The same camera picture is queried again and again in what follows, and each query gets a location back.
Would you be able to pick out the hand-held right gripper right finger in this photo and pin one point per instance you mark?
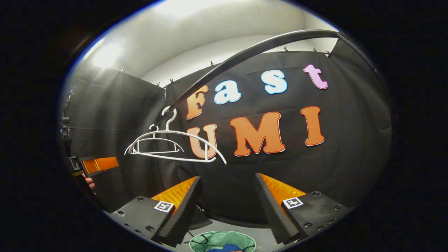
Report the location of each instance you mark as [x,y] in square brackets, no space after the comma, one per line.
[276,217]

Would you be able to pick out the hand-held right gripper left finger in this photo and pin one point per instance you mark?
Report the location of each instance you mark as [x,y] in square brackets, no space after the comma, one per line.
[182,217]

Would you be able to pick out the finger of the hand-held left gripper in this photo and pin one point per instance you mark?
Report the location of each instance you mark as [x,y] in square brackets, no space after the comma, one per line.
[101,165]

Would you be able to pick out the green mesh laundry hamper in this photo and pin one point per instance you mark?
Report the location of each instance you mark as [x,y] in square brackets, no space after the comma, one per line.
[217,241]

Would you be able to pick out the white plastic hanger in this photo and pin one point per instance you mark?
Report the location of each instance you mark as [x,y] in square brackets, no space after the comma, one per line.
[154,130]
[170,122]

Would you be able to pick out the dark stand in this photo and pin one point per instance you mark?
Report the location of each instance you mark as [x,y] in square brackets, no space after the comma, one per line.
[65,131]

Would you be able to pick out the plain black backdrop cloth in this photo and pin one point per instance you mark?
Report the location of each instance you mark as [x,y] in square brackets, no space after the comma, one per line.
[105,105]
[374,122]

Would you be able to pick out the black clothes rail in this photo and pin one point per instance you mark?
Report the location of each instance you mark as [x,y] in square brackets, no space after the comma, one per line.
[245,53]

